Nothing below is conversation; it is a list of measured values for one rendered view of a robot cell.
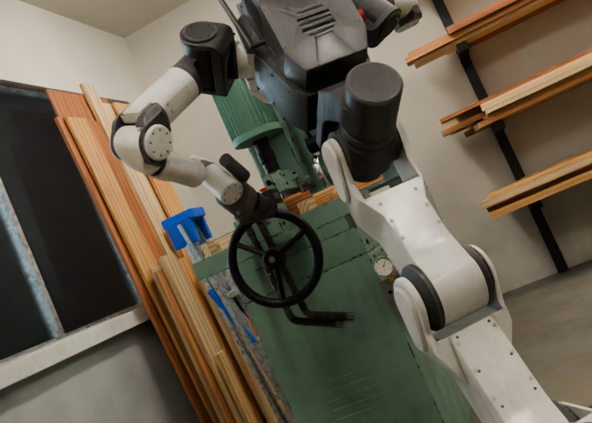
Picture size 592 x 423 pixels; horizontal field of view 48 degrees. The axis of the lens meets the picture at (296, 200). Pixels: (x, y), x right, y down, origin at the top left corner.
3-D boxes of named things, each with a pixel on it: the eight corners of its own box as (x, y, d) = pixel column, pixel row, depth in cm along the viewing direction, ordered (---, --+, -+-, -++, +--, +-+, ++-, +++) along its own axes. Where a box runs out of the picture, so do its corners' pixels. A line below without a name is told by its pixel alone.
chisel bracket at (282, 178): (270, 202, 222) (260, 178, 223) (283, 199, 235) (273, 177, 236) (290, 192, 220) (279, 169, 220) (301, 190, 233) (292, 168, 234)
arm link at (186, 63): (194, 63, 148) (227, 33, 156) (161, 53, 151) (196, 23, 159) (201, 105, 157) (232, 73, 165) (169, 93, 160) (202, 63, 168)
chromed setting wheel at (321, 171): (321, 189, 229) (306, 157, 230) (329, 188, 241) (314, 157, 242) (329, 186, 228) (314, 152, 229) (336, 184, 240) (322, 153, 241)
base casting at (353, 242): (243, 306, 215) (232, 279, 215) (293, 276, 270) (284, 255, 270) (369, 252, 202) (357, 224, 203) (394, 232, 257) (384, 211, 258)
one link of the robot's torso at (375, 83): (418, 90, 128) (372, 32, 137) (360, 114, 125) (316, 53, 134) (399, 173, 152) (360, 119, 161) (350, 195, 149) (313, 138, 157)
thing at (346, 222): (238, 277, 214) (233, 265, 215) (260, 267, 235) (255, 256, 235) (350, 227, 203) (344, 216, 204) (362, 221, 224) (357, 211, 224)
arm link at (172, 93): (130, 124, 136) (193, 64, 149) (92, 125, 144) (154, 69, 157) (158, 168, 142) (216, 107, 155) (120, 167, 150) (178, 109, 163)
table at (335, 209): (184, 287, 209) (177, 270, 210) (222, 271, 239) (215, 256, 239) (358, 210, 193) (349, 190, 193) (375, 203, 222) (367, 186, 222)
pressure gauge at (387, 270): (381, 285, 195) (369, 260, 196) (382, 283, 199) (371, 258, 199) (400, 278, 194) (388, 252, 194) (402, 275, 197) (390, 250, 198)
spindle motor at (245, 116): (227, 151, 221) (190, 66, 223) (246, 152, 238) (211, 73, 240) (273, 128, 216) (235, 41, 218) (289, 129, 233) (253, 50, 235)
